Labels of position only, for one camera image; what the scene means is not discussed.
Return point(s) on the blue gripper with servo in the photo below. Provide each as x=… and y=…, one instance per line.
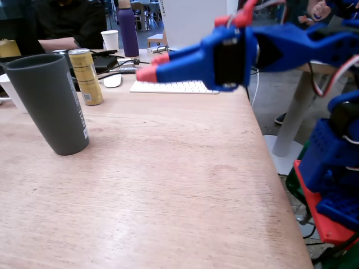
x=202, y=64

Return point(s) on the black shoe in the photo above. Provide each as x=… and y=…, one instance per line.
x=281, y=120

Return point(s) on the wooden chair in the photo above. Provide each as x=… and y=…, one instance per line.
x=157, y=37

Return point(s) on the white round table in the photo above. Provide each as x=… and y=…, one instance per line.
x=294, y=117

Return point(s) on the red robot base plate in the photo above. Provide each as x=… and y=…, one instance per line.
x=328, y=227

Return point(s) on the yellow drink can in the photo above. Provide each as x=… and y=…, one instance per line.
x=85, y=81

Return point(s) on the black equipment case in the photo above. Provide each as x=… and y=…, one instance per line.
x=103, y=63

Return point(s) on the red wrist camera mount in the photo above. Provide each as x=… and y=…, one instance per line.
x=245, y=14

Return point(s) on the white keyboard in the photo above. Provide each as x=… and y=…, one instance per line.
x=174, y=87

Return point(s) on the background person hand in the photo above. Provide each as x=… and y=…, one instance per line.
x=318, y=9

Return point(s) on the green clamp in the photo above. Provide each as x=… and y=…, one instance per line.
x=294, y=185
x=347, y=257

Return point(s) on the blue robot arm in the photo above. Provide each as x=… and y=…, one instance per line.
x=294, y=47

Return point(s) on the white paper cup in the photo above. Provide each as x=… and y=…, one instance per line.
x=110, y=40

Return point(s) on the silver USB hub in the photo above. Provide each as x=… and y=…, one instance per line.
x=155, y=50

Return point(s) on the gray NYU tumbler cup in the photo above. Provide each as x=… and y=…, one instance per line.
x=47, y=106

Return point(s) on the yellow cardboard box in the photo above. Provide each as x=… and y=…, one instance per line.
x=9, y=49

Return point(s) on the purple bottle with wooden cap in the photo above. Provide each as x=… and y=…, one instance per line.
x=128, y=30

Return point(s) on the bare person forearm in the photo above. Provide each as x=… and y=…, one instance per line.
x=56, y=43

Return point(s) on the person torso in black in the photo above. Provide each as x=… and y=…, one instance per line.
x=73, y=19

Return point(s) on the white computer mouse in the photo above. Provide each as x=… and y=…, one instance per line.
x=112, y=81

